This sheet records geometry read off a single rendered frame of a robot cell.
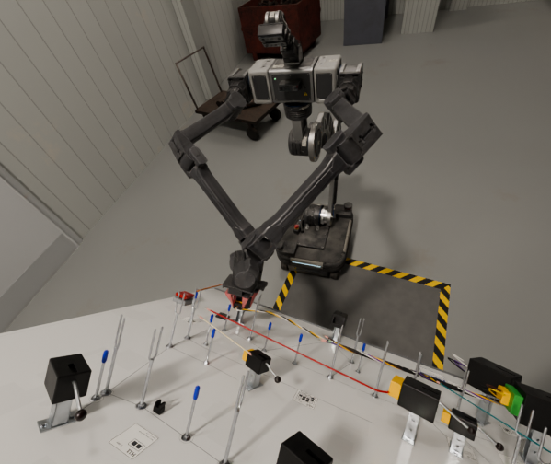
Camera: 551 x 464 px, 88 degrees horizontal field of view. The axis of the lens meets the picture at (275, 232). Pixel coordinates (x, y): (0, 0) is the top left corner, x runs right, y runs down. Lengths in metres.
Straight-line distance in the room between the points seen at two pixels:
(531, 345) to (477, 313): 0.31
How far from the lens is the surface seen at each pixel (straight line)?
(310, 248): 2.19
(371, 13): 6.23
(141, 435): 0.57
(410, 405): 0.72
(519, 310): 2.53
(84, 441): 0.57
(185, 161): 1.09
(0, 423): 0.62
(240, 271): 0.79
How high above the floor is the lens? 2.01
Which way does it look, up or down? 49 degrees down
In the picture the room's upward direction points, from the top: 14 degrees counter-clockwise
